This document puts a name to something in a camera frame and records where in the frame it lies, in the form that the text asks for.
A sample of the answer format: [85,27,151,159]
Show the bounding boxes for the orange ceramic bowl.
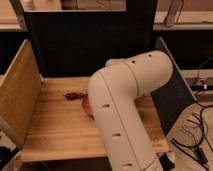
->
[82,96,93,117]

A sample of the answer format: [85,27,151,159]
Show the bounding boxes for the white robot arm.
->
[88,51,173,171]

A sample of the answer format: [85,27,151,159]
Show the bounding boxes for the dark red dried chili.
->
[64,92,84,100]

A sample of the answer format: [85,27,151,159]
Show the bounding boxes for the black back panel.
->
[24,0,157,77]

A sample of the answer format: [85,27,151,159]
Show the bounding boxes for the dark right side panel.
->
[151,37,196,137]

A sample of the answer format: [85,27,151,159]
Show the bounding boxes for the wooden left side panel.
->
[0,39,42,149]

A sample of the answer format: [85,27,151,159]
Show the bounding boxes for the power strip on floor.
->
[187,77,213,97]

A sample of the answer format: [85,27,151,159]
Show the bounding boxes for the black floor cables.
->
[170,56,213,164]

